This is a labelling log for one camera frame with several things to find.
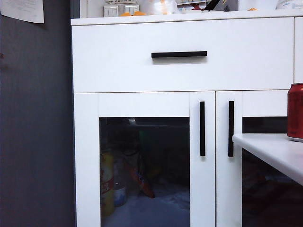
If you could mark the white glass-pane cabinet door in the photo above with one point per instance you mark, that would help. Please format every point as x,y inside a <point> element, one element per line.
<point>225,189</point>
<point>203,189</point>

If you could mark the red beverage can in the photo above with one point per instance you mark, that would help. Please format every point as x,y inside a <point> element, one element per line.
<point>296,113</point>

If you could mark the white cabinet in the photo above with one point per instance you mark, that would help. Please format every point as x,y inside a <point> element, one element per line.
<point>165,20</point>

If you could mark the wide white drawer front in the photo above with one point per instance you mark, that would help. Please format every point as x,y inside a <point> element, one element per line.
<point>118,71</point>

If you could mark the orange snack bag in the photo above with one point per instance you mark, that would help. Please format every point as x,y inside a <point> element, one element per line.
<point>142,184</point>

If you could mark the yellow detergent bottle green cap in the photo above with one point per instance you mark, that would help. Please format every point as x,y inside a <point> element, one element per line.
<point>107,184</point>

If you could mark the clear pump bottle blue label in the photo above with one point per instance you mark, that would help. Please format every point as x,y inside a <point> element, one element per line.
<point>119,195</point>

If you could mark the translucent white plastic bag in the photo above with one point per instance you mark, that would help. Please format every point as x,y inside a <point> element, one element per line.
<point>156,7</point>

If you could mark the colourful printed box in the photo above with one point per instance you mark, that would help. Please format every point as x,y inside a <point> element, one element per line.
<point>189,5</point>

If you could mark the small red star ornament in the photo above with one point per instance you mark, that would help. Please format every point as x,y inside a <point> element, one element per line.
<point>196,7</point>

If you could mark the black slanted stand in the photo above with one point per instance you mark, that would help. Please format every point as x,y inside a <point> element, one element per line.
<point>210,6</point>

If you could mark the small orange fruit piece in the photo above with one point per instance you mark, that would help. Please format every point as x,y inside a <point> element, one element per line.
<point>252,9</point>

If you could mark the narrow white drawer front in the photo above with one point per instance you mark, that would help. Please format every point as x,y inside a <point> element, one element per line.
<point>298,47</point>

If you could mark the white paper sheet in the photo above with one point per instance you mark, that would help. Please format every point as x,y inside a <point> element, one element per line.
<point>21,10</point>

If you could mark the white wall switch plate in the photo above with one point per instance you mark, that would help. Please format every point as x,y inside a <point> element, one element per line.
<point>131,9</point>
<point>110,11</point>

